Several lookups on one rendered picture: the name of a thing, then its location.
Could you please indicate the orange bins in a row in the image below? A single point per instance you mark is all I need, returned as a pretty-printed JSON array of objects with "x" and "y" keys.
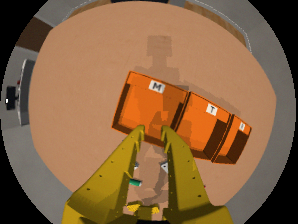
[{"x": 208, "y": 138}]

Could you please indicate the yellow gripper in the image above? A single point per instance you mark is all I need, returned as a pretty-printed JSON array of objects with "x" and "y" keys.
[{"x": 100, "y": 200}]

